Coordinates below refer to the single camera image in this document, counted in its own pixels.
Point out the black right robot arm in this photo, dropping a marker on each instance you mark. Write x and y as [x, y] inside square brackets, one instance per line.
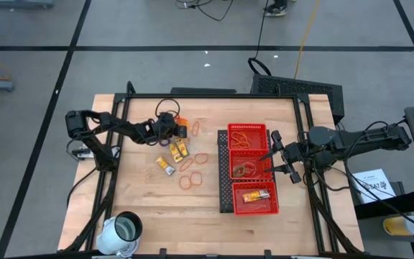
[358, 138]

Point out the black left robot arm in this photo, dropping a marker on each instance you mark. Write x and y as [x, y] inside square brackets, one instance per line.
[120, 126]

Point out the yellow packet with grey end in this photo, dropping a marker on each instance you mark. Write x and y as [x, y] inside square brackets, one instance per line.
[162, 162]

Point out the black aluminium table frame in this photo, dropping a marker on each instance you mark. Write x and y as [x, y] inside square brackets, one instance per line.
[207, 96]

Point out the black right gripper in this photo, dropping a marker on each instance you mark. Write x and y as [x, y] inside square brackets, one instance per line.
[295, 151]

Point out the black table clamp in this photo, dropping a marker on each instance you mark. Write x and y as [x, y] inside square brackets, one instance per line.
[267, 253]
[162, 252]

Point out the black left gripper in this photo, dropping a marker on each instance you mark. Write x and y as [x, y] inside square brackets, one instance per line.
[165, 127]

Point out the black perforated computer case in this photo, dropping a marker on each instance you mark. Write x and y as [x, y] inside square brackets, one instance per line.
[293, 86]

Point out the person's shoe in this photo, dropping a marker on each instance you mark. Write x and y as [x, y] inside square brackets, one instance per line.
[275, 10]

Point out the black perforated metal shelf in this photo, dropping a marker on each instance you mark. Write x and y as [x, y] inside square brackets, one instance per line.
[223, 172]

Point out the red plastic mesh basket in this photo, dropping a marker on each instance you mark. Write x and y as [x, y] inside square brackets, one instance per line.
[253, 210]
[259, 174]
[257, 129]

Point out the yellow printed packet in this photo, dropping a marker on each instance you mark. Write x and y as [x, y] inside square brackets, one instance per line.
[175, 154]
[182, 147]
[255, 196]

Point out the yellow and white bottle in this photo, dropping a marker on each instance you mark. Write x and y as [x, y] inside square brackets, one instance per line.
[394, 226]

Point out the white cup with black rim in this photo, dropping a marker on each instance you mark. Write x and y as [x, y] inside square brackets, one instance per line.
[108, 237]

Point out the white printed paper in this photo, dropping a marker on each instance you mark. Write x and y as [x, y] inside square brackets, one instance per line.
[372, 183]

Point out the purple rubber band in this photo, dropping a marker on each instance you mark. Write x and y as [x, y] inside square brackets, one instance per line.
[164, 145]

